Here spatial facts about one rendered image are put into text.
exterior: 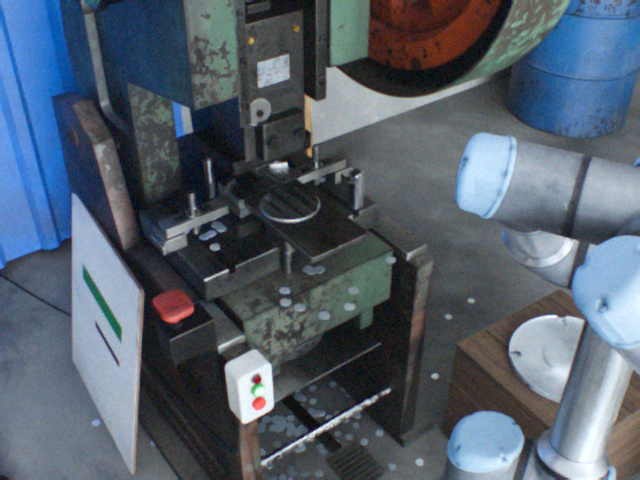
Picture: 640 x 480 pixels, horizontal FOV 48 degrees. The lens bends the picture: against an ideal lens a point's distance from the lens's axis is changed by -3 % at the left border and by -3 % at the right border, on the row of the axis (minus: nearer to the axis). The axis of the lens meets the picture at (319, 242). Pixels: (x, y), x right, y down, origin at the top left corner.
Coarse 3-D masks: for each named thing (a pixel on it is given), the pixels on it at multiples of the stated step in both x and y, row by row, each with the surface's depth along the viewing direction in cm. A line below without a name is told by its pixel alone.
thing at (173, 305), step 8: (160, 296) 134; (168, 296) 134; (176, 296) 134; (184, 296) 134; (160, 304) 133; (168, 304) 133; (176, 304) 133; (184, 304) 133; (192, 304) 133; (160, 312) 131; (168, 312) 131; (176, 312) 131; (184, 312) 131; (168, 320) 131; (176, 320) 131
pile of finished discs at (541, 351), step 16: (544, 320) 187; (560, 320) 188; (576, 320) 187; (528, 336) 182; (544, 336) 182; (560, 336) 182; (576, 336) 182; (512, 352) 179; (528, 352) 178; (544, 352) 177; (560, 352) 177; (528, 368) 174; (544, 368) 174; (560, 368) 173; (528, 384) 170; (544, 384) 170; (560, 384) 169
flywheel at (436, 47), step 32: (384, 0) 162; (416, 0) 153; (448, 0) 146; (480, 0) 135; (384, 32) 163; (416, 32) 157; (448, 32) 145; (480, 32) 138; (384, 64) 164; (416, 64) 156
